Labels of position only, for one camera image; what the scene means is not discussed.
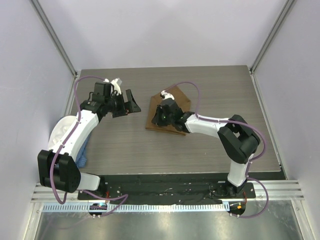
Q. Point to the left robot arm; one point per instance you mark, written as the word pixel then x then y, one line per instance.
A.
pixel 57 166

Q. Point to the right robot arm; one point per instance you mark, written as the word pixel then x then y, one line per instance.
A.
pixel 239 141

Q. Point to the slotted cable duct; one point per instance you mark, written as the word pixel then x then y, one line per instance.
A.
pixel 129 208

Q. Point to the aluminium frame post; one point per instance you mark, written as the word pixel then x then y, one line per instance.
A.
pixel 285 11
pixel 53 36

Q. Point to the aluminium front rail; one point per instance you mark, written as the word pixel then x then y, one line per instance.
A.
pixel 275 191

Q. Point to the brown cloth napkin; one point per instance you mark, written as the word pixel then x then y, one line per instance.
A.
pixel 182 101

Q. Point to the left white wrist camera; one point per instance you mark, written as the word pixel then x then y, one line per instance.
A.
pixel 115 86

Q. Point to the left aluminium frame post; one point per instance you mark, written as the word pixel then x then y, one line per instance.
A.
pixel 53 36

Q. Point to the right aluminium frame post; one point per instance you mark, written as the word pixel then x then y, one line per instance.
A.
pixel 285 11

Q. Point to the white cloth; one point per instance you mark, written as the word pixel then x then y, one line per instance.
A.
pixel 60 132

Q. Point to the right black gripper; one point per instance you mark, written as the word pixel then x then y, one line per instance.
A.
pixel 156 120

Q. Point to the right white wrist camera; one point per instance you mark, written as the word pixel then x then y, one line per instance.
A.
pixel 166 95

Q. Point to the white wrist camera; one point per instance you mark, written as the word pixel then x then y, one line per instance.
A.
pixel 115 86
pixel 166 95

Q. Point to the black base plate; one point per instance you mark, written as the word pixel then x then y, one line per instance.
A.
pixel 180 177

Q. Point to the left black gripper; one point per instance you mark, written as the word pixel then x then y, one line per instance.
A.
pixel 130 106

